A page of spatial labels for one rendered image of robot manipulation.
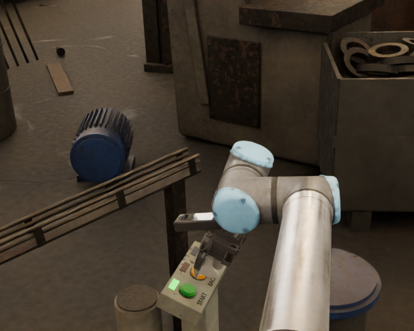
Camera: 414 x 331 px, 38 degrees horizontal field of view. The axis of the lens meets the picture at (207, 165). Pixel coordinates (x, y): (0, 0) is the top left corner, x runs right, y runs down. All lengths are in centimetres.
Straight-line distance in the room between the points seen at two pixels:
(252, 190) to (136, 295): 62
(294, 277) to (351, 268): 108
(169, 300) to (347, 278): 60
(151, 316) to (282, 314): 89
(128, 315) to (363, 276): 71
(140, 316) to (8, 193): 195
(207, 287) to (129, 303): 22
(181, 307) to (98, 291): 110
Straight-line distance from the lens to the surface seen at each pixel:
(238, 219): 112
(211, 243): 135
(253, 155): 121
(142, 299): 161
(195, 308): 146
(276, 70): 332
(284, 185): 111
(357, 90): 257
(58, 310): 248
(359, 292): 180
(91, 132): 316
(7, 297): 261
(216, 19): 344
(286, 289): 79
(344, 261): 192
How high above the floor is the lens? 151
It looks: 26 degrees down
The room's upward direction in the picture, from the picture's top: 2 degrees counter-clockwise
